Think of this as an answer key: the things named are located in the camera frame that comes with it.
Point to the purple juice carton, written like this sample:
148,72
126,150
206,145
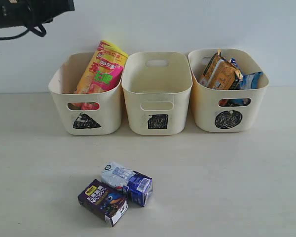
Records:
103,201

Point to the orange instant noodle packet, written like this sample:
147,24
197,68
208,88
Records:
220,74

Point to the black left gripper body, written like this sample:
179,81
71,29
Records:
15,13

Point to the cream bin with triangle mark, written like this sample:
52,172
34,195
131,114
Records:
102,121

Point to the white blue milk carton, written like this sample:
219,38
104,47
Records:
132,184

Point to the blue instant noodle packet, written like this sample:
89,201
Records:
249,81

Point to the cream bin with square mark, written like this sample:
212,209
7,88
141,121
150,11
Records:
156,87

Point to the cream bin with circle mark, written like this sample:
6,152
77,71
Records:
208,114

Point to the pink chips can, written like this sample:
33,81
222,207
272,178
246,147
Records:
103,72

